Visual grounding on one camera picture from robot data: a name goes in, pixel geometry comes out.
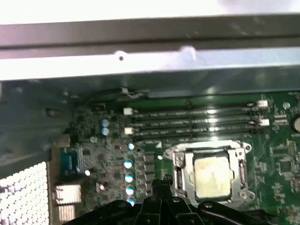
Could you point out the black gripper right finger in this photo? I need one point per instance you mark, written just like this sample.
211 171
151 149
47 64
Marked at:
178 211

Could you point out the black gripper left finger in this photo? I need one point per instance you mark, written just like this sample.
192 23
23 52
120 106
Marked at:
147 211

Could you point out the black PC case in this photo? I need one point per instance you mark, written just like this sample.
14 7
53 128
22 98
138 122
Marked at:
211 61

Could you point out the silver rear port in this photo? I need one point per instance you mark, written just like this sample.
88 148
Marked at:
66 212
68 193

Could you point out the silver coin battery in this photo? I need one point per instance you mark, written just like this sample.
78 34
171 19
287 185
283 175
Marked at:
296 124

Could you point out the black RAM slot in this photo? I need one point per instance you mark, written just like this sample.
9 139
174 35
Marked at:
164 112
164 136
164 120
164 128

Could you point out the metal socket cover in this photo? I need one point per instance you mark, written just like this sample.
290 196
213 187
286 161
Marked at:
186 159

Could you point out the blue-topped capacitor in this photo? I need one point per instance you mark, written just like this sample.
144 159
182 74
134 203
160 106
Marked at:
104 122
128 163
130 146
129 189
104 131
128 178
131 201

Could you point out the green motherboard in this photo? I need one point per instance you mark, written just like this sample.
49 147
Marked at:
269 187

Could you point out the metal locking lever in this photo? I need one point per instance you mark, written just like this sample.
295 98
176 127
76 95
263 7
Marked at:
201 143

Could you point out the silver CPU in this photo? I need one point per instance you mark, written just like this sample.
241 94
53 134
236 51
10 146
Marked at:
213 175

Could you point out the CPU socket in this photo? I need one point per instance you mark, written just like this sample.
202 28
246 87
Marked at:
245 193

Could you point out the blue D-sub port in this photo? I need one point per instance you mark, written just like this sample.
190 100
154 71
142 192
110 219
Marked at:
68 161

